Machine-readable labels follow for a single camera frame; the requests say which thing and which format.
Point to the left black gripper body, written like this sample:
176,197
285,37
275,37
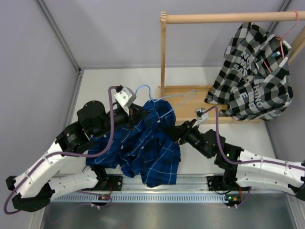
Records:
122,118

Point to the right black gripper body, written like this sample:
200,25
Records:
195,139

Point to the blue plaid shirt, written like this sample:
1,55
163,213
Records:
145,150

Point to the blue wire hanger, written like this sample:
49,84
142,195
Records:
193,92

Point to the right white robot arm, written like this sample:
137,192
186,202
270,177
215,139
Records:
243,169

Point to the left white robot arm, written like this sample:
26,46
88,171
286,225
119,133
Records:
37,187

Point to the black white checkered shirt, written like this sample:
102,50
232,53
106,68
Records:
254,81

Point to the wooden clothes rack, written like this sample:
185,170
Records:
184,112

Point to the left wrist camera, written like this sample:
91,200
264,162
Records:
125,97

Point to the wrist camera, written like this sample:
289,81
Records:
201,116
125,97

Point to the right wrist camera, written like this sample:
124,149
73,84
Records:
201,116

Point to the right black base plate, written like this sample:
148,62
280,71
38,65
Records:
216,183

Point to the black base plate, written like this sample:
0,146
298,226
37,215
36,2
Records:
114,183
216,183

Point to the aluminium mounting rail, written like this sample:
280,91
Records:
190,183

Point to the grey corner frame post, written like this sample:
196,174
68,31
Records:
50,20

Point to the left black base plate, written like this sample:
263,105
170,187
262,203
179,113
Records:
114,183

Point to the slotted grey cable duct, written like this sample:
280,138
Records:
146,198

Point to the pink wire hanger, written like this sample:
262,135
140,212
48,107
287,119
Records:
283,38

